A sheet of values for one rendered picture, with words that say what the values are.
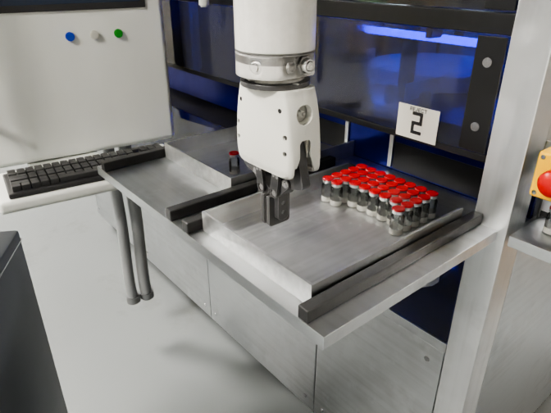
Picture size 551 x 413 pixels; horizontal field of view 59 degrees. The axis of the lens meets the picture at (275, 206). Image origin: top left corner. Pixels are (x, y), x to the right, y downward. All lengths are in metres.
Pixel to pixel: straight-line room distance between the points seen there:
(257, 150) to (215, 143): 0.64
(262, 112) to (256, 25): 0.09
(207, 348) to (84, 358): 0.44
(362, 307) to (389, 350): 0.53
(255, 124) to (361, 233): 0.33
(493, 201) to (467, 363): 0.34
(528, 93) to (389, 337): 0.60
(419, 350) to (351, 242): 0.40
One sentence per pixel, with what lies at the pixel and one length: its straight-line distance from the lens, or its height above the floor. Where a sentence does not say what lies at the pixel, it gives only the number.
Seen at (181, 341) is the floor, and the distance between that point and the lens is 1.93.
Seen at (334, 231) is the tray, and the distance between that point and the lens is 0.80.
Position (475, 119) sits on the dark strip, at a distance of 0.85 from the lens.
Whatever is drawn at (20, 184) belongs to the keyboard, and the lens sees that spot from 1.24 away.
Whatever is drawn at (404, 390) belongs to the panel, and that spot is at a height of 0.42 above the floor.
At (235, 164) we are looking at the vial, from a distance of 1.00.
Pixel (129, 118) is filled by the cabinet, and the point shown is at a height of 0.88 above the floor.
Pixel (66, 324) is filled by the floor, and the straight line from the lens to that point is 2.13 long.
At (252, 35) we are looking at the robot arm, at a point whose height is 1.21.
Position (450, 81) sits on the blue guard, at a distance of 0.86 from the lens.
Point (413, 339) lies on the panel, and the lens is 1.10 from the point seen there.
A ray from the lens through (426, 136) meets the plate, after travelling 0.90.
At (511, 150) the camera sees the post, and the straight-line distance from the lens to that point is 0.83.
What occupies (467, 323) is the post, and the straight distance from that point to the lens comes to 0.99.
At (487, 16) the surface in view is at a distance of 0.83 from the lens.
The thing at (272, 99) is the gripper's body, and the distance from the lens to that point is 0.51.
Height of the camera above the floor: 1.27
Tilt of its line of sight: 27 degrees down
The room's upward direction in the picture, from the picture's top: straight up
